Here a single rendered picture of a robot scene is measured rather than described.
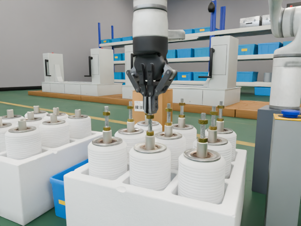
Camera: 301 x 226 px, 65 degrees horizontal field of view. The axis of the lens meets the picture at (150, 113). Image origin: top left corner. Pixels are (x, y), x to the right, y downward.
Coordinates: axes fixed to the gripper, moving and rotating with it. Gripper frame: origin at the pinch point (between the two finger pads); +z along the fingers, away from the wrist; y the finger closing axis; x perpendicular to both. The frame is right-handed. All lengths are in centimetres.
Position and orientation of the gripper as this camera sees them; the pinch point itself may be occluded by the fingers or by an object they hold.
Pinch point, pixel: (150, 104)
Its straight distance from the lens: 52.0
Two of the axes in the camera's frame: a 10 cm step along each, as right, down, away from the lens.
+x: 6.4, -1.3, 7.6
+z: 0.0, 9.9, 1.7
